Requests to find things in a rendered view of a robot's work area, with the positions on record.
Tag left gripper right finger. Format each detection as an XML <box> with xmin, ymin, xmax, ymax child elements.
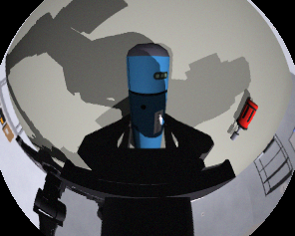
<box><xmin>163</xmin><ymin>114</ymin><xmax>214</xmax><ymax>161</ymax></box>

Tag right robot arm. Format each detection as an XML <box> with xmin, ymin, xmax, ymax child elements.
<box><xmin>96</xmin><ymin>201</ymin><xmax>104</xmax><ymax>220</ymax></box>

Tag dark blue electric nut driver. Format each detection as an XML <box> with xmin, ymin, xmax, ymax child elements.
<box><xmin>127</xmin><ymin>43</ymin><xmax>169</xmax><ymax>148</ymax></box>

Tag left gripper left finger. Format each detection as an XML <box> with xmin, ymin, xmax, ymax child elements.
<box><xmin>82</xmin><ymin>114</ymin><xmax>132</xmax><ymax>147</ymax></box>

